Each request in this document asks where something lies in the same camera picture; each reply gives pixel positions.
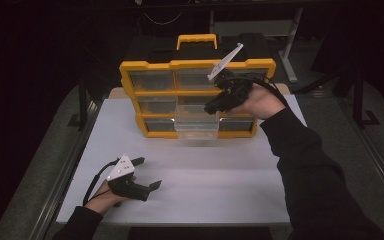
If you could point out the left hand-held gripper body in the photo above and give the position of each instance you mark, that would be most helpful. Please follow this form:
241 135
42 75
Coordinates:
126 186

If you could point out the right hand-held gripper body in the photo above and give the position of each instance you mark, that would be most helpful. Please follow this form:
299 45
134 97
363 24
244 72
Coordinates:
236 91

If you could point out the yellow black organizer cabinet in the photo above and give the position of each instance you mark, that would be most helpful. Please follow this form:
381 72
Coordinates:
196 53

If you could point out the person's right hand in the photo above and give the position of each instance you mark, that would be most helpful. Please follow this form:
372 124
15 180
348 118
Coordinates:
261 101

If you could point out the person's left hand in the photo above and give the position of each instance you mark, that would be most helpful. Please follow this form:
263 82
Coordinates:
101 200

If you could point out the set of closed clear bins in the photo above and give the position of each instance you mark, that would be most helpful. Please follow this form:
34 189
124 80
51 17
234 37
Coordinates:
153 80

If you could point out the black metal stand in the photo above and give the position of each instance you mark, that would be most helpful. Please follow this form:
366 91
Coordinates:
82 106
358 100

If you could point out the aluminium rail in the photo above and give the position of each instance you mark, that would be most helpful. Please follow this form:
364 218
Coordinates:
380 166
65 170

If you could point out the white metal desk frame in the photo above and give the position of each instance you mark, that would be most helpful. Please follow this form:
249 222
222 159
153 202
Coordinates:
288 50

